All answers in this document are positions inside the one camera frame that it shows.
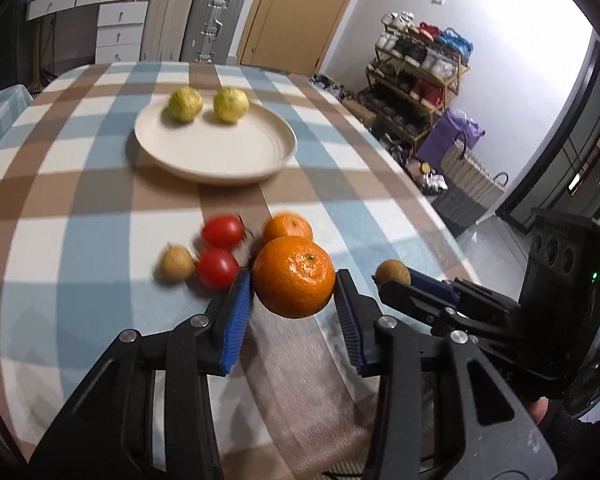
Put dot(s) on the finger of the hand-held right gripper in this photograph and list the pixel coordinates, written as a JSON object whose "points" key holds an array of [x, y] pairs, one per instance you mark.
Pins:
{"points": [[415, 305], [432, 282]]}

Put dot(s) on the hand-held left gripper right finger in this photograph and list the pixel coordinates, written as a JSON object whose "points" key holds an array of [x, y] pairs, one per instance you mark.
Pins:
{"points": [[347, 327]]}

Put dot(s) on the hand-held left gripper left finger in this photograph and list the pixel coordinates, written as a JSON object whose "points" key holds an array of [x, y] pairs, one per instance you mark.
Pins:
{"points": [[232, 322]]}

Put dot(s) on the red tomato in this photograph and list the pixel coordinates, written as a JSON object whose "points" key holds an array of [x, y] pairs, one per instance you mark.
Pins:
{"points": [[222, 231], [216, 269]]}

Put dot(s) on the large orange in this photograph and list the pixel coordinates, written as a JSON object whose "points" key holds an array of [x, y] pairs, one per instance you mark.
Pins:
{"points": [[294, 277]]}

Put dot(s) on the small orange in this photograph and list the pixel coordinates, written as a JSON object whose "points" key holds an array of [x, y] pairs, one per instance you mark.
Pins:
{"points": [[290, 227]]}

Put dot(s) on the cream round plate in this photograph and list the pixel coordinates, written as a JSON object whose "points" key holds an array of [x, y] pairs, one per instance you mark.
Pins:
{"points": [[230, 152]]}

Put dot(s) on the person's right forearm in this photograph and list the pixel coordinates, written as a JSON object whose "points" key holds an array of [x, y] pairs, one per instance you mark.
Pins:
{"points": [[580, 447]]}

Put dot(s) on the person's right hand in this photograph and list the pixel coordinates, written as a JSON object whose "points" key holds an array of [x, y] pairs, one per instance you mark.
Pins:
{"points": [[538, 411]]}

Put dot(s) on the crumpled silver bag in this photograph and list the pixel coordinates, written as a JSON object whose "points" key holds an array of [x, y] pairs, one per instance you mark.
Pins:
{"points": [[432, 182]]}

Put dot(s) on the grey wicker basket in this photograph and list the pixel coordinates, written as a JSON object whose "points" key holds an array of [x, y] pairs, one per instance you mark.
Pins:
{"points": [[467, 187]]}

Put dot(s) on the purple bag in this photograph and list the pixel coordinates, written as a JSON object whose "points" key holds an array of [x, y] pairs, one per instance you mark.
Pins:
{"points": [[450, 132]]}

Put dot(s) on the blue brown checked tablecloth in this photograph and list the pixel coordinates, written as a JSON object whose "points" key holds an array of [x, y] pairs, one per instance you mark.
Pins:
{"points": [[80, 240]]}

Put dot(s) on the cardboard box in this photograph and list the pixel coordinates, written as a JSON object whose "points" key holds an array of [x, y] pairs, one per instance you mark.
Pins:
{"points": [[357, 111]]}

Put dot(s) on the wooden shoe rack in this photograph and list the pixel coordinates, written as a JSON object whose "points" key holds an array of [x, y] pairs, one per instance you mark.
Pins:
{"points": [[415, 67]]}

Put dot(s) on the yellow-green guava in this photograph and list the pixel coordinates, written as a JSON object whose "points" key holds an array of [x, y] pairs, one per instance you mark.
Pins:
{"points": [[231, 105], [185, 104]]}

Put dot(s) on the pile of shoes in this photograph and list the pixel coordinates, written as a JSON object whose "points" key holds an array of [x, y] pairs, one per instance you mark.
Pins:
{"points": [[332, 87]]}

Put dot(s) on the wooden door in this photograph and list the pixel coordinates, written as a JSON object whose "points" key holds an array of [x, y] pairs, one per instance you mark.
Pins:
{"points": [[300, 15]]}

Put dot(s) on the silver suitcase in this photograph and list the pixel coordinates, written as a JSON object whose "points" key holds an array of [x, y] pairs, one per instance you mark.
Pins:
{"points": [[212, 22]]}

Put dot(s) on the light blue checked cloth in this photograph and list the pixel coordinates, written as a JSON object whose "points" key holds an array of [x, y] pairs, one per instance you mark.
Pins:
{"points": [[0, 120]]}

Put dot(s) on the beige suitcase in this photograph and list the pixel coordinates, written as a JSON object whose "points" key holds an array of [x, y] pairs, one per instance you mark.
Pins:
{"points": [[167, 17]]}

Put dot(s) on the white desk with drawers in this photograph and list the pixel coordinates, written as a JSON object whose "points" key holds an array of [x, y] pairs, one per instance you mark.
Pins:
{"points": [[115, 20]]}

